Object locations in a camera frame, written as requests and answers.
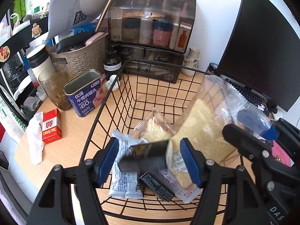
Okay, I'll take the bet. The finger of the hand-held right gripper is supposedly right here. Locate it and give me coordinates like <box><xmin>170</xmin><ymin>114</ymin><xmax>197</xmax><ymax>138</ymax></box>
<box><xmin>222</xmin><ymin>123</ymin><xmax>277</xmax><ymax>167</ymax></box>
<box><xmin>237</xmin><ymin>109</ymin><xmax>281</xmax><ymax>141</ymax></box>

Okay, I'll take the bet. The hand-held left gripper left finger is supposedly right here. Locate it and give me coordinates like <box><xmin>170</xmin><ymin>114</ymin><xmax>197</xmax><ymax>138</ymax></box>
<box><xmin>26</xmin><ymin>137</ymin><xmax>120</xmax><ymax>225</ymax></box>

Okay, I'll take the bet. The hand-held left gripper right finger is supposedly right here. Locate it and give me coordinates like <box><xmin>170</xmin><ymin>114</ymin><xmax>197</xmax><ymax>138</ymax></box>
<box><xmin>179</xmin><ymin>138</ymin><xmax>270</xmax><ymax>225</ymax></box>

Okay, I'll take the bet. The white packet with blue print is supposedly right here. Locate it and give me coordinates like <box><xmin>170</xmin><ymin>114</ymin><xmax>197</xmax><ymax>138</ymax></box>
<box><xmin>108</xmin><ymin>129</ymin><xmax>150</xmax><ymax>198</ymax></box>

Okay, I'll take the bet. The white sachet with red print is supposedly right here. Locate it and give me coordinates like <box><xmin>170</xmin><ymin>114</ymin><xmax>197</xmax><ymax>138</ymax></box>
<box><xmin>157</xmin><ymin>166</ymin><xmax>202</xmax><ymax>203</ymax></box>

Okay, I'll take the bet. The large clear bag of grain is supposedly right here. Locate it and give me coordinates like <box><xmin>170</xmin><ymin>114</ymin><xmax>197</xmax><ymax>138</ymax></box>
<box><xmin>165</xmin><ymin>75</ymin><xmax>273</xmax><ymax>190</ymax></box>

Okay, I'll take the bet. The black tissue pack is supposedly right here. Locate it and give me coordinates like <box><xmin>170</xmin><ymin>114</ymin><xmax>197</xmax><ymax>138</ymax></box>
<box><xmin>117</xmin><ymin>139</ymin><xmax>170</xmax><ymax>174</ymax></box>
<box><xmin>139</xmin><ymin>172</ymin><xmax>176</xmax><ymax>202</ymax></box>

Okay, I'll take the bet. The black wire basket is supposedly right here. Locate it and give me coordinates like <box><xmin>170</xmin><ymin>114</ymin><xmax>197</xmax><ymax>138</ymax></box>
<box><xmin>78</xmin><ymin>60</ymin><xmax>249</xmax><ymax>218</ymax></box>

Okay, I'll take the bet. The pink desk mat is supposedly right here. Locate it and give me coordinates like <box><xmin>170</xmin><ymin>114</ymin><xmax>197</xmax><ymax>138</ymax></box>
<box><xmin>271</xmin><ymin>139</ymin><xmax>296</xmax><ymax>167</ymax></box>

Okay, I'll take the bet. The black mechanical keyboard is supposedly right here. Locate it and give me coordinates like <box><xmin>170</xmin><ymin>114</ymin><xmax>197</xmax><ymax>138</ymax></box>
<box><xmin>220</xmin><ymin>78</ymin><xmax>272</xmax><ymax>116</ymax></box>

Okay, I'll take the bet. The red cigarette pack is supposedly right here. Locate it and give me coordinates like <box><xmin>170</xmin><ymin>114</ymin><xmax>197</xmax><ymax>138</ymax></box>
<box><xmin>42</xmin><ymin>109</ymin><xmax>62</xmax><ymax>144</ymax></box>

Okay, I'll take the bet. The blue luncheon meat can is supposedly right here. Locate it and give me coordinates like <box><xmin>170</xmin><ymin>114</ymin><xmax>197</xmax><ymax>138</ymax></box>
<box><xmin>63</xmin><ymin>69</ymin><xmax>106</xmax><ymax>118</ymax></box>

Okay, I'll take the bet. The crumpled white tissue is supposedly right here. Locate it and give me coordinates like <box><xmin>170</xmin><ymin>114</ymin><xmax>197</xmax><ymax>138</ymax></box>
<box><xmin>26</xmin><ymin>112</ymin><xmax>45</xmax><ymax>165</ymax></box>

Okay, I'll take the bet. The small white figurine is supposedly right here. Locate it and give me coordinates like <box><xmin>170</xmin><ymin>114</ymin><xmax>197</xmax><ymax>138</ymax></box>
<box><xmin>105</xmin><ymin>74</ymin><xmax>120</xmax><ymax>92</ymax></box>

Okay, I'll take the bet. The small dark jar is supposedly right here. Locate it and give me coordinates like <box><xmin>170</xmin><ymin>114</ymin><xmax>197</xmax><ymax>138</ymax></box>
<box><xmin>206</xmin><ymin>62</ymin><xmax>221</xmax><ymax>76</ymax></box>

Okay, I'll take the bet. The glass cup with tea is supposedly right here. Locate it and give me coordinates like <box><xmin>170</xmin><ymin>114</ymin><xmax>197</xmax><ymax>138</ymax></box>
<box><xmin>38</xmin><ymin>69</ymin><xmax>73</xmax><ymax>111</ymax></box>

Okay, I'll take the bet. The black curved computer monitor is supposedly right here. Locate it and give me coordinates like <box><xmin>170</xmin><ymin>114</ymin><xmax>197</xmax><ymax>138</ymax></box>
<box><xmin>217</xmin><ymin>0</ymin><xmax>300</xmax><ymax>113</ymax></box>

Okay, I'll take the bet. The dark brown glass bottle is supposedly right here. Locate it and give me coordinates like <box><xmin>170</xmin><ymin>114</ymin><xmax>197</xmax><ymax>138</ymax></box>
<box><xmin>103</xmin><ymin>50</ymin><xmax>122</xmax><ymax>81</ymax></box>

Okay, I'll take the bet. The cream ceramic figurine vase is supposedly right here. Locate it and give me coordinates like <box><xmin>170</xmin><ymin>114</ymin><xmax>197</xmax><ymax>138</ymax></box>
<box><xmin>184</xmin><ymin>47</ymin><xmax>201</xmax><ymax>77</ymax></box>

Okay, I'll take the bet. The taupe woven plastic basket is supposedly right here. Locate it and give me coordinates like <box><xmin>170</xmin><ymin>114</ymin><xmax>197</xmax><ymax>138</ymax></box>
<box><xmin>49</xmin><ymin>31</ymin><xmax>109</xmax><ymax>82</ymax></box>

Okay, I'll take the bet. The white tumbler with black lid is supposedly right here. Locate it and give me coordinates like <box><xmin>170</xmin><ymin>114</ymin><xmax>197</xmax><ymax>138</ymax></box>
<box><xmin>26</xmin><ymin>44</ymin><xmax>55</xmax><ymax>87</ymax></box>

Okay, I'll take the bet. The smoked plastic cosmetic organizer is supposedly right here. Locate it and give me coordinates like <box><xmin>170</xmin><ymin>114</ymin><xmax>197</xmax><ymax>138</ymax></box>
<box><xmin>107</xmin><ymin>0</ymin><xmax>197</xmax><ymax>85</ymax></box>

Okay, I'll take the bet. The black shelf board with stickers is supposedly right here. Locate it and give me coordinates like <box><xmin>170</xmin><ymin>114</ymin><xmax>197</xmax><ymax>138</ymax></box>
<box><xmin>0</xmin><ymin>16</ymin><xmax>50</xmax><ymax>61</ymax></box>

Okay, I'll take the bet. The white paper sheet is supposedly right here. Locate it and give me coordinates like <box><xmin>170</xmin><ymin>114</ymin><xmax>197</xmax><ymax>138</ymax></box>
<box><xmin>44</xmin><ymin>0</ymin><xmax>94</xmax><ymax>41</ymax></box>

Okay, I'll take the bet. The green plant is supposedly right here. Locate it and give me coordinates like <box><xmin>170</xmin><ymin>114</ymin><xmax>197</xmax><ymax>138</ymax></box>
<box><xmin>13</xmin><ymin>0</ymin><xmax>26</xmax><ymax>13</ymax></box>

